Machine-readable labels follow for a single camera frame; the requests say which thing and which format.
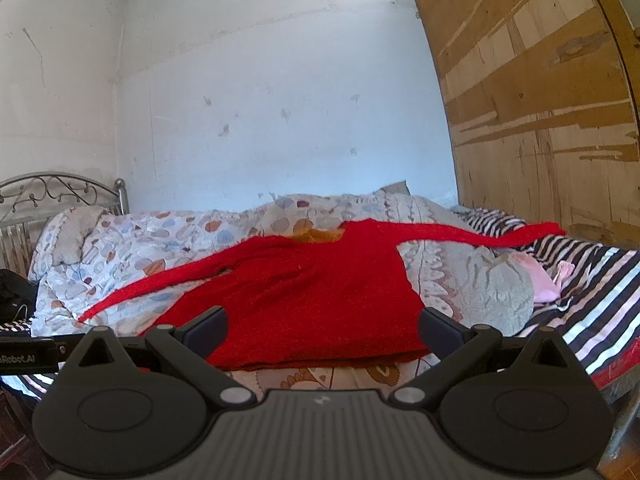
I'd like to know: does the red knit sweater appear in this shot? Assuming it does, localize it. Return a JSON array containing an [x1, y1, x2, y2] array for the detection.
[[80, 219, 563, 370]]

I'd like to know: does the wooden plywood board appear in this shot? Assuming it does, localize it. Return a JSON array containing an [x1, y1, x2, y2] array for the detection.
[[416, 0, 639, 248]]

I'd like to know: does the pillow with patterned case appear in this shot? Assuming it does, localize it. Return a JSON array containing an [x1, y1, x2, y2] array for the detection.
[[28, 206, 107, 282]]

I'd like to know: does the black bag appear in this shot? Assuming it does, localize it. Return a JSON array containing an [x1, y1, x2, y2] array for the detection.
[[0, 269, 37, 324]]

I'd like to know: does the pink cloth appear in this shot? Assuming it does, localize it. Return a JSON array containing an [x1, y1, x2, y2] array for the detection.
[[509, 252, 575, 304]]

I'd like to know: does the metal bed headboard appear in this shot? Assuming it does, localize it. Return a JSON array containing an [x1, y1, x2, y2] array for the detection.
[[1, 171, 129, 276]]

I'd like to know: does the heart patterned white duvet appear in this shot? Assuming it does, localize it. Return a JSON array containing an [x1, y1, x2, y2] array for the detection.
[[29, 192, 535, 394]]

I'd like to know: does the striped bed sheet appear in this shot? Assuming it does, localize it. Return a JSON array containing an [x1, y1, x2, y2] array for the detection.
[[1, 195, 639, 388]]

